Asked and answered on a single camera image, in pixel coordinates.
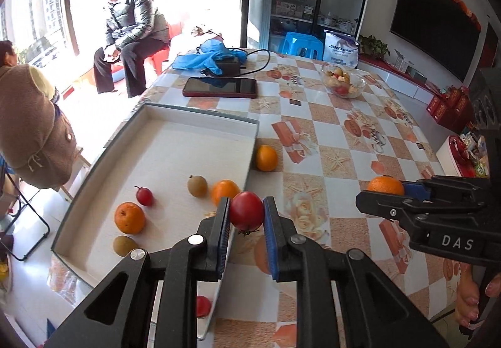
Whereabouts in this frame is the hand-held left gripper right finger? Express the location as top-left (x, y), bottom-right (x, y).
top-left (263, 196), bottom-right (451, 348)

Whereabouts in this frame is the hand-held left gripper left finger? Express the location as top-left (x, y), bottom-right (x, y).
top-left (45, 196), bottom-right (231, 348)

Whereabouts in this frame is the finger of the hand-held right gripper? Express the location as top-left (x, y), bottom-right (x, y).
top-left (355, 190), bottom-right (483, 224)
top-left (403, 175), bottom-right (492, 203)

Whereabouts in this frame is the large orange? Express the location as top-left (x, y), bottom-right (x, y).
top-left (367, 175), bottom-right (405, 197)

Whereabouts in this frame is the brown kiwi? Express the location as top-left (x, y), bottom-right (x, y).
top-left (187, 175), bottom-right (208, 198)
top-left (113, 235), bottom-right (139, 257)

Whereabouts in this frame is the small red tomato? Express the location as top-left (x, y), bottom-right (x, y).
top-left (135, 186), bottom-right (153, 207)

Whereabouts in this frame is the dimpled orange tangerine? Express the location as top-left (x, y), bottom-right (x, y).
top-left (114, 202), bottom-right (146, 235)

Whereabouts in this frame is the grey tray white inside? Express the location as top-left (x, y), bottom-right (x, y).
top-left (51, 103), bottom-right (260, 341)

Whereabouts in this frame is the person's right hand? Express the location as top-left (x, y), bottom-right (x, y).
top-left (455, 270), bottom-right (501, 329)

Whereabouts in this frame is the white round cabinet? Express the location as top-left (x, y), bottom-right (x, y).
top-left (435, 135), bottom-right (480, 178)

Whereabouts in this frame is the pile of snack packets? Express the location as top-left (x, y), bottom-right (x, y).
top-left (450, 131), bottom-right (490, 178)

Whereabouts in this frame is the white low console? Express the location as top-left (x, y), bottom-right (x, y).
top-left (358, 56), bottom-right (443, 104)

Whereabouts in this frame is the small white carton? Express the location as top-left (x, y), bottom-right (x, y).
top-left (393, 49), bottom-right (410, 73)

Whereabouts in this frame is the glass bowl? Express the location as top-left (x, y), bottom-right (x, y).
top-left (319, 63), bottom-right (367, 99)

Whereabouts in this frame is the green potted plant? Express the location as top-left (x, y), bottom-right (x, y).
top-left (358, 34), bottom-right (390, 61)

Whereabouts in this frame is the dark red smartphone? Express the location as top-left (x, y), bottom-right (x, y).
top-left (183, 76), bottom-right (258, 99)

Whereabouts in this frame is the white printed sack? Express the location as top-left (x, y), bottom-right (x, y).
top-left (323, 30), bottom-right (360, 69)

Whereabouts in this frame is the blue plastic bag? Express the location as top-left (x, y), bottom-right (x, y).
top-left (172, 39), bottom-right (248, 77)

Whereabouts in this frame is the blue plastic stool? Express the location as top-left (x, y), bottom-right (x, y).
top-left (282, 31), bottom-right (323, 60)

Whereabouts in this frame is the red plastic chair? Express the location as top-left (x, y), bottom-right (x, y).
top-left (111, 21), bottom-right (184, 77)

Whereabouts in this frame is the black wall television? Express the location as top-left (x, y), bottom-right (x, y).
top-left (390, 0), bottom-right (481, 83)

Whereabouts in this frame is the dark red wall hanging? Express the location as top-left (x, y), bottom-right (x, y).
top-left (483, 23), bottom-right (501, 69)

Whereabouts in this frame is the black power adapter with cable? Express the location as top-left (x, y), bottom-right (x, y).
top-left (201, 49), bottom-right (271, 79)

